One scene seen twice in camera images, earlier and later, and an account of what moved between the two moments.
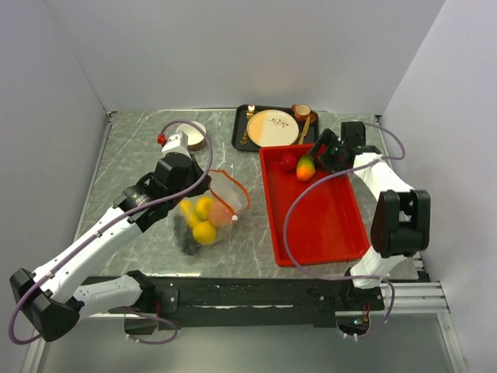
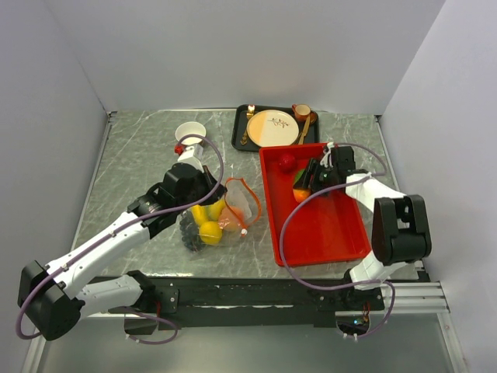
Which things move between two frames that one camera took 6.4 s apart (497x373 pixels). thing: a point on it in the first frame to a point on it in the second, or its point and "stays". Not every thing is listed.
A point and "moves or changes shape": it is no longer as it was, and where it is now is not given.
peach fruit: [220, 214] to [230, 218]
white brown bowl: [196, 137] stays
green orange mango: [306, 168] moves or changes shape
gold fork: [250, 112] stays
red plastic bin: [324, 224] stays
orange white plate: [272, 128] stays
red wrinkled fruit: [289, 163] stays
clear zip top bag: [204, 221] moves or changes shape
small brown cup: [302, 112] stays
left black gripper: [201, 187] to [207, 179]
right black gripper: [326, 137] to [311, 169]
